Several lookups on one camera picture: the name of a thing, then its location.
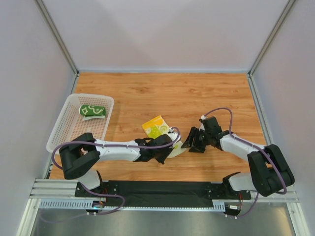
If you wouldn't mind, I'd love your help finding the yellow green towel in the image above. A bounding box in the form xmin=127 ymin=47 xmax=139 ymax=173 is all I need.
xmin=142 ymin=116 xmax=187 ymax=158

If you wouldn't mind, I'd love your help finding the green frog pattern towel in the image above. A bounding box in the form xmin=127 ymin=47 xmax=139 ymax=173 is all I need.
xmin=79 ymin=104 xmax=107 ymax=121

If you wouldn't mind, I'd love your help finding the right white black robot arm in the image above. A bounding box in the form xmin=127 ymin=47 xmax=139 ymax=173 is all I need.
xmin=182 ymin=117 xmax=295 ymax=197

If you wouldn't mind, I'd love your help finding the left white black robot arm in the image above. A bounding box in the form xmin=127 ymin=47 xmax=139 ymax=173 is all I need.
xmin=58 ymin=132 xmax=181 ymax=190

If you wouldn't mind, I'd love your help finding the white plastic basket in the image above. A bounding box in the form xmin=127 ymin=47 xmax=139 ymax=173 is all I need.
xmin=46 ymin=93 xmax=114 ymax=153

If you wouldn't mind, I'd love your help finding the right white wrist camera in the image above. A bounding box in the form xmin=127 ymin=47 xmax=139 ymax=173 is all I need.
xmin=199 ymin=115 xmax=207 ymax=131

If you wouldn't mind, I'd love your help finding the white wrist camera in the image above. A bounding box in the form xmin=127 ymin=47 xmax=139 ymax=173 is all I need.
xmin=199 ymin=115 xmax=207 ymax=131
xmin=167 ymin=127 xmax=181 ymax=145

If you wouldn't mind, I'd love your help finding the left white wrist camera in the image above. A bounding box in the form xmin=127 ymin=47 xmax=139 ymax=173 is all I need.
xmin=167 ymin=127 xmax=181 ymax=145

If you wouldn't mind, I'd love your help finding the slotted grey cable duct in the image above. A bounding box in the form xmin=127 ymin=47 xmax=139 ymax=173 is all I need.
xmin=39 ymin=199 xmax=225 ymax=212

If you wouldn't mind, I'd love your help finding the right aluminium frame post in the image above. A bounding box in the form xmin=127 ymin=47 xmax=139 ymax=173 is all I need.
xmin=247 ymin=0 xmax=298 ymax=76

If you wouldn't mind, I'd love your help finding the aluminium frame post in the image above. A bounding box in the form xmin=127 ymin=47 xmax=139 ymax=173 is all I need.
xmin=247 ymin=0 xmax=298 ymax=76
xmin=33 ymin=0 xmax=80 ymax=74

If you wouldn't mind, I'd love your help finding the aluminium front rail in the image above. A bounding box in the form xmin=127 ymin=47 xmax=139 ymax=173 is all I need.
xmin=29 ymin=179 xmax=299 ymax=203

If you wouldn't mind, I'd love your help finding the left aluminium frame post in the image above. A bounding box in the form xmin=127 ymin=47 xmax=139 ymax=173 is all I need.
xmin=33 ymin=0 xmax=80 ymax=74

